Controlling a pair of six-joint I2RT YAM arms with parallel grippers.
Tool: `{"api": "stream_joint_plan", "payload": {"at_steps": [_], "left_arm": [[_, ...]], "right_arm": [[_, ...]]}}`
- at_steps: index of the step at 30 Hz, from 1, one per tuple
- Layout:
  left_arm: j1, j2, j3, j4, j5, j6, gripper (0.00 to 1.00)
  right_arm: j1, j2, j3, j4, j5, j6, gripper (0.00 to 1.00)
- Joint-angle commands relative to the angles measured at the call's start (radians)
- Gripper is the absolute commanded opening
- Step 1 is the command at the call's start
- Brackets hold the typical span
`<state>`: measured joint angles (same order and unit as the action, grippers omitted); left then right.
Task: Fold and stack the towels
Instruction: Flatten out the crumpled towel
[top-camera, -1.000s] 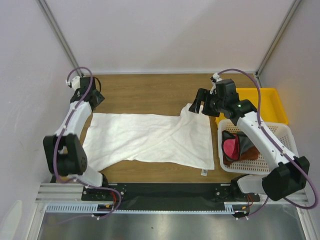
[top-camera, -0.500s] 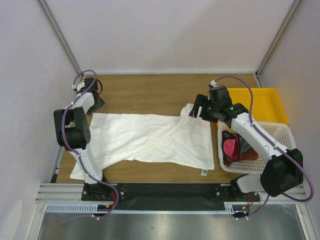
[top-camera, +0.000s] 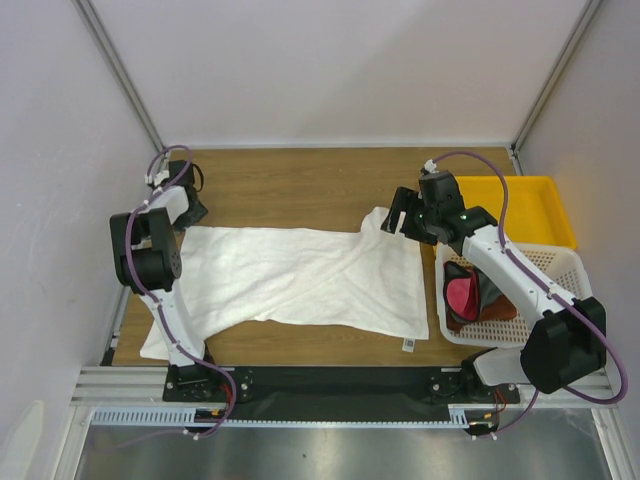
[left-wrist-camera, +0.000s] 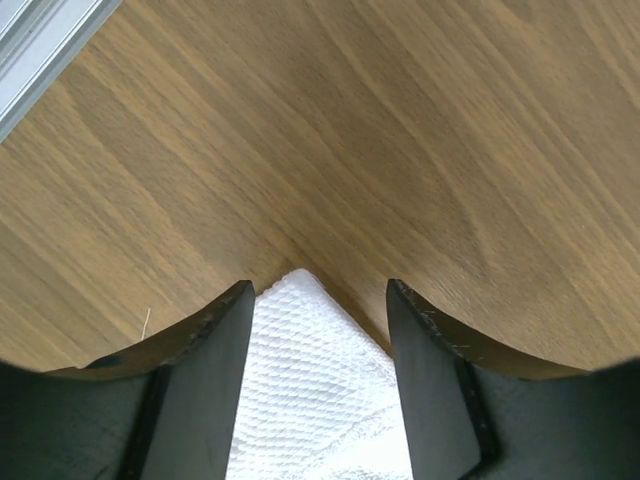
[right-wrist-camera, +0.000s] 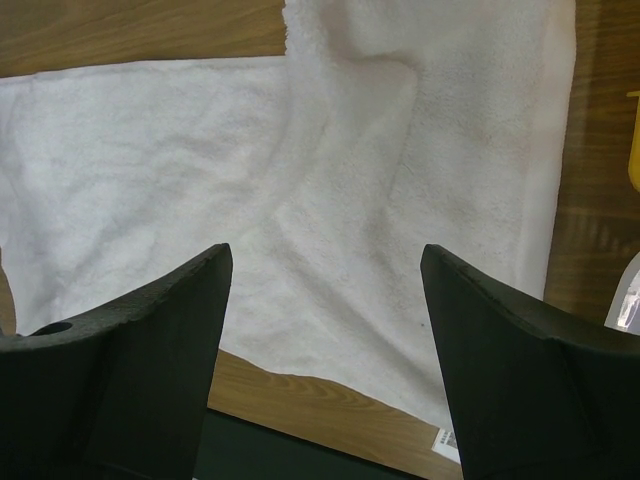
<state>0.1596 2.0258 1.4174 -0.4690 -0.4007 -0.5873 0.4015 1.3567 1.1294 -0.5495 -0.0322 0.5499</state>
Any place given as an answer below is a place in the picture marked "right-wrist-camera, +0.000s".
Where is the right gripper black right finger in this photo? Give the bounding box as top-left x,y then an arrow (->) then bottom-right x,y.
421,245 -> 639,479

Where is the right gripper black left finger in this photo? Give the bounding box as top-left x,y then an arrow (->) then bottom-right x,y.
1,244 -> 233,479

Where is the white towel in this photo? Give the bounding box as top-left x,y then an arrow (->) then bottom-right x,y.
1,1 -> 576,428

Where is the white towel label tag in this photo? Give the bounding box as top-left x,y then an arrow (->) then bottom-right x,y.
431,429 -> 460,463

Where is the white perforated plastic basket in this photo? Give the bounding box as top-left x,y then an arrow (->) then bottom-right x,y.
604,253 -> 640,335

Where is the yellow plastic tray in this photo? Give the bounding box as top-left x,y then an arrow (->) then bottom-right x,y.
627,91 -> 640,191

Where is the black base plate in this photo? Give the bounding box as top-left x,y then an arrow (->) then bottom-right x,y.
193,409 -> 462,479

